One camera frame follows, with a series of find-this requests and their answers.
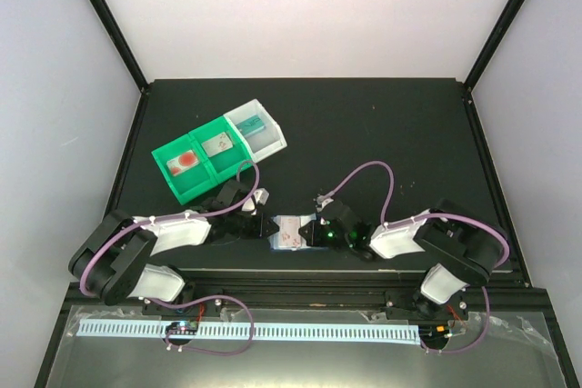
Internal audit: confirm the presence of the white card red pattern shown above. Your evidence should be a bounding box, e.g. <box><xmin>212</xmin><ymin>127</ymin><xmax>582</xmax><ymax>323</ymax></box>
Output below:
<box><xmin>201</xmin><ymin>132</ymin><xmax>233</xmax><ymax>157</ymax></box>

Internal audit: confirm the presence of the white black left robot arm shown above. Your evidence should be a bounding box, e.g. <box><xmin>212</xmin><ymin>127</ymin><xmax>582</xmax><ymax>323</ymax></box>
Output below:
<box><xmin>68</xmin><ymin>180</ymin><xmax>277</xmax><ymax>314</ymax></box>

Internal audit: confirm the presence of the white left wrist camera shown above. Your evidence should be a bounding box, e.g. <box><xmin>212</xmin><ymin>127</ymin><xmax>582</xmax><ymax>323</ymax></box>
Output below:
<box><xmin>242</xmin><ymin>188</ymin><xmax>269</xmax><ymax>215</ymax></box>

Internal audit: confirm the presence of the blue leather card holder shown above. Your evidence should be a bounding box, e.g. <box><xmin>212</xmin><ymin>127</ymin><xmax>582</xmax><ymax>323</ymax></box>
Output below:
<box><xmin>268</xmin><ymin>214</ymin><xmax>326</xmax><ymax>252</ymax></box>

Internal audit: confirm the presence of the black corner post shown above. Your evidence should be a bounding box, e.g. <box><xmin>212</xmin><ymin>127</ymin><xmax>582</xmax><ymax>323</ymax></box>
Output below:
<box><xmin>464</xmin><ymin>0</ymin><xmax>526</xmax><ymax>92</ymax></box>
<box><xmin>89</xmin><ymin>0</ymin><xmax>148</xmax><ymax>92</ymax></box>

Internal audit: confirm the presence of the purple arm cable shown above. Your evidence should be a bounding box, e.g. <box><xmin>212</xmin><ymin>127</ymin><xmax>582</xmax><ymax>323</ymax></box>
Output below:
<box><xmin>317</xmin><ymin>160</ymin><xmax>511</xmax><ymax>271</ymax></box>
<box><xmin>79</xmin><ymin>160</ymin><xmax>261</xmax><ymax>296</ymax></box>

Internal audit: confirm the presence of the green bin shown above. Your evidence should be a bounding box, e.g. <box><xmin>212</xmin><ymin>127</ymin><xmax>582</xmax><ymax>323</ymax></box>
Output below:
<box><xmin>188</xmin><ymin>116</ymin><xmax>251</xmax><ymax>183</ymax></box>
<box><xmin>151</xmin><ymin>134</ymin><xmax>217</xmax><ymax>205</ymax></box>

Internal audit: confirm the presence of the green bin left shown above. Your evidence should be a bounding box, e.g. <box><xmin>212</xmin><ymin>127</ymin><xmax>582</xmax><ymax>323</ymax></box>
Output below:
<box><xmin>151</xmin><ymin>134</ymin><xmax>217</xmax><ymax>205</ymax></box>

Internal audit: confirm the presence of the card with red circle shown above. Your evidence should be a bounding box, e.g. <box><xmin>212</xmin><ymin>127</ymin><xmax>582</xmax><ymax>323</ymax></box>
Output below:
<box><xmin>166</xmin><ymin>150</ymin><xmax>199</xmax><ymax>176</ymax></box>

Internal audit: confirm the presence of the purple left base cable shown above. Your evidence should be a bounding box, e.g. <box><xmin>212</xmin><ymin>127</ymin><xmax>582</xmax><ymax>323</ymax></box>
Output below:
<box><xmin>149</xmin><ymin>294</ymin><xmax>254</xmax><ymax>357</ymax></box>

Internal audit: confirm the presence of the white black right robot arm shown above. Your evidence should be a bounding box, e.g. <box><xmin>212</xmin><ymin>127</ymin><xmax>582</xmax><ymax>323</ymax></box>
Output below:
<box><xmin>297</xmin><ymin>200</ymin><xmax>510</xmax><ymax>320</ymax></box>

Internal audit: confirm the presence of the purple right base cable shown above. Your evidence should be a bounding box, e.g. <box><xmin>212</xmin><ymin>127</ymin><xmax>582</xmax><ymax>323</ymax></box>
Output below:
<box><xmin>420</xmin><ymin>287</ymin><xmax>491</xmax><ymax>356</ymax></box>

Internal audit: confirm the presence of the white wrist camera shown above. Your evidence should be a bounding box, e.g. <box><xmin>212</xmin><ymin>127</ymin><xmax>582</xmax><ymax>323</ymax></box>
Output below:
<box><xmin>316</xmin><ymin>195</ymin><xmax>334</xmax><ymax>213</ymax></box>
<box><xmin>242</xmin><ymin>188</ymin><xmax>269</xmax><ymax>215</ymax></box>

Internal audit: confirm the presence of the black right corner post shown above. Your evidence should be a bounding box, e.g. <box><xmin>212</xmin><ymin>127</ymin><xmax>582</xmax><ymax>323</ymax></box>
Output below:
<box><xmin>464</xmin><ymin>0</ymin><xmax>526</xmax><ymax>92</ymax></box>

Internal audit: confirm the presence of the black aluminium frame rail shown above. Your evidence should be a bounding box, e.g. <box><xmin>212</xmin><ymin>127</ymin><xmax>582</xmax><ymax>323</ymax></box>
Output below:
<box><xmin>140</xmin><ymin>269</ymin><xmax>554</xmax><ymax>314</ymax></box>

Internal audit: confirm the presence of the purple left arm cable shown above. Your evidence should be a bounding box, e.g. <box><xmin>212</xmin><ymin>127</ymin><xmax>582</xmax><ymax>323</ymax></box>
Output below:
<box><xmin>79</xmin><ymin>160</ymin><xmax>261</xmax><ymax>296</ymax></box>

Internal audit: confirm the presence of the controller circuit board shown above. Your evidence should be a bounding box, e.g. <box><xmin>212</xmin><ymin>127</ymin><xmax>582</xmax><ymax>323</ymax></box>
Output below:
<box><xmin>165</xmin><ymin>321</ymin><xmax>198</xmax><ymax>336</ymax></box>
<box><xmin>418</xmin><ymin>324</ymin><xmax>461</xmax><ymax>341</ymax></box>

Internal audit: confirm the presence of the teal card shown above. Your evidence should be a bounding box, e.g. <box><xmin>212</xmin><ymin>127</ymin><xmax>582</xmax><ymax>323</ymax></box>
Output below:
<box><xmin>236</xmin><ymin>114</ymin><xmax>266</xmax><ymax>137</ymax></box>

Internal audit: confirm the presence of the left controller circuit board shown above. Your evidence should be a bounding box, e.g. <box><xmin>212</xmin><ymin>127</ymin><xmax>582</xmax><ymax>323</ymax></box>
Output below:
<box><xmin>165</xmin><ymin>321</ymin><xmax>198</xmax><ymax>336</ymax></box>

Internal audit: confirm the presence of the light blue slotted cable duct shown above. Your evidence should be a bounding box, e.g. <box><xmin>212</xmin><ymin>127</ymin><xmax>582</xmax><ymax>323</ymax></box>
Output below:
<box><xmin>76</xmin><ymin>319</ymin><xmax>421</xmax><ymax>345</ymax></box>

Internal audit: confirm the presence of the green bin middle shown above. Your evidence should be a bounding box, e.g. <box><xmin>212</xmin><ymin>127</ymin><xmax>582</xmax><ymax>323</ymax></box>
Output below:
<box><xmin>188</xmin><ymin>116</ymin><xmax>251</xmax><ymax>183</ymax></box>

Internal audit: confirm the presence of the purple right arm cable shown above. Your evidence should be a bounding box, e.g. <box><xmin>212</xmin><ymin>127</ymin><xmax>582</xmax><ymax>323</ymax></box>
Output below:
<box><xmin>317</xmin><ymin>160</ymin><xmax>511</xmax><ymax>271</ymax></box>

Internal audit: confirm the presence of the white translucent bin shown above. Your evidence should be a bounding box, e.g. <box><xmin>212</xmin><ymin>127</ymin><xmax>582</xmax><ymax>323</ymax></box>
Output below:
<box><xmin>224</xmin><ymin>99</ymin><xmax>287</xmax><ymax>163</ymax></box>

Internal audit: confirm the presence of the black left corner post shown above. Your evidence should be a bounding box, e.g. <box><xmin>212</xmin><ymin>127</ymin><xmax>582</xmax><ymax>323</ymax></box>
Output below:
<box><xmin>89</xmin><ymin>0</ymin><xmax>148</xmax><ymax>92</ymax></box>

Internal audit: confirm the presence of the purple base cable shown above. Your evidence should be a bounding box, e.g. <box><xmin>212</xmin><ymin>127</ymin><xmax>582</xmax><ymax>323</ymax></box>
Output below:
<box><xmin>149</xmin><ymin>294</ymin><xmax>254</xmax><ymax>357</ymax></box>
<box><xmin>420</xmin><ymin>287</ymin><xmax>491</xmax><ymax>356</ymax></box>

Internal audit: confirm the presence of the right controller circuit board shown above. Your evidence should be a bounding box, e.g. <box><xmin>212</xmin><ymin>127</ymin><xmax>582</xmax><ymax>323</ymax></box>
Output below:
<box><xmin>418</xmin><ymin>324</ymin><xmax>461</xmax><ymax>341</ymax></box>

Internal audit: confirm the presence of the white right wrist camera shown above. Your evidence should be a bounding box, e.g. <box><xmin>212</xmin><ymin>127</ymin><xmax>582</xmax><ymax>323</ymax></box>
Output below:
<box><xmin>316</xmin><ymin>195</ymin><xmax>334</xmax><ymax>213</ymax></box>

